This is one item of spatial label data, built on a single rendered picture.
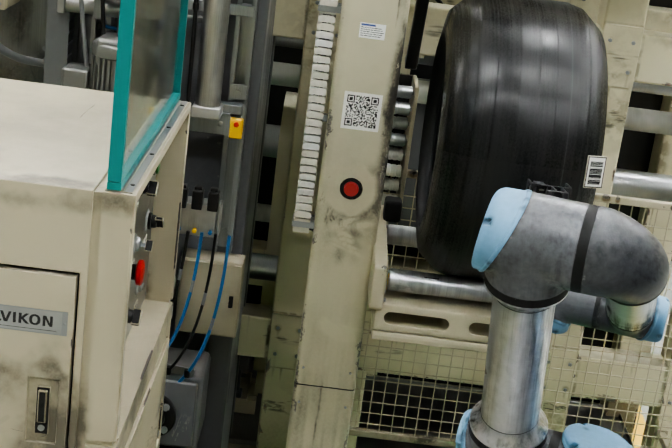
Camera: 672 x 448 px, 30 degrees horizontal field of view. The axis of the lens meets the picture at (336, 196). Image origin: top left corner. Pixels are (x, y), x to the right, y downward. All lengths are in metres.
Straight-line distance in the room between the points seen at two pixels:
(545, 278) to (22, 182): 0.69
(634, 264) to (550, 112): 0.74
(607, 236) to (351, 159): 0.98
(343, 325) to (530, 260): 1.04
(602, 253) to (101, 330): 0.67
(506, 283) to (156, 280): 0.82
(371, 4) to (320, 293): 0.60
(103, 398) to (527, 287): 0.60
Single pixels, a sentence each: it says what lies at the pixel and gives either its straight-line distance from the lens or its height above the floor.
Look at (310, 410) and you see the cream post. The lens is 2.69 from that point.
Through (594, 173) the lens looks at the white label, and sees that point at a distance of 2.34.
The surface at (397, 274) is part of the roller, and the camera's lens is 2.49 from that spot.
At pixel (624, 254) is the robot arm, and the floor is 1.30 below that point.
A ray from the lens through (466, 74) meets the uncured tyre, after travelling 2.33.
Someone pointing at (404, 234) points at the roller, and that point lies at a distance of 2.75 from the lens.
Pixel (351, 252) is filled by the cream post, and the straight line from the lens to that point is 2.55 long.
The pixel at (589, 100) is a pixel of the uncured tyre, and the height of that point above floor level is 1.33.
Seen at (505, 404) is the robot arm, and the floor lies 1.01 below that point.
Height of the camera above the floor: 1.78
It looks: 17 degrees down
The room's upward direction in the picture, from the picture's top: 7 degrees clockwise
